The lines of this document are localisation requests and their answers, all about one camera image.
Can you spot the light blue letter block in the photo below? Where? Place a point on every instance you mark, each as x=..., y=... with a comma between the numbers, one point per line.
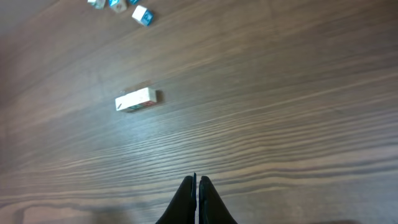
x=118, y=5

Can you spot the green-sided corner wooden block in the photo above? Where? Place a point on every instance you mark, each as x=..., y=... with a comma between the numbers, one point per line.
x=97, y=4

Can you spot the green V wooden block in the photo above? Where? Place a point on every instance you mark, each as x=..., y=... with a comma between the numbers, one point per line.
x=135, y=99

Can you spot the dark blue number block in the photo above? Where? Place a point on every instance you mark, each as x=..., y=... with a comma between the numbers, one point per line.
x=133, y=1

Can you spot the red-sided number eight block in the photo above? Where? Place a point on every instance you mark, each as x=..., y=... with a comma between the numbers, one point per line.
x=149, y=96

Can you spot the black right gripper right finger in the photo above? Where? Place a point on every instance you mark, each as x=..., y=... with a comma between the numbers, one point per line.
x=212, y=210

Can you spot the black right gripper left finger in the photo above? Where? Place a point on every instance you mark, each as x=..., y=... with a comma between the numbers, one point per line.
x=182, y=207

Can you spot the hammer picture wooden block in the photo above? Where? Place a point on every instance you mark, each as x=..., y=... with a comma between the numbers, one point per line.
x=121, y=103

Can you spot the blue P wooden block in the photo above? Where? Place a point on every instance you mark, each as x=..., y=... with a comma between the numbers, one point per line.
x=142, y=15

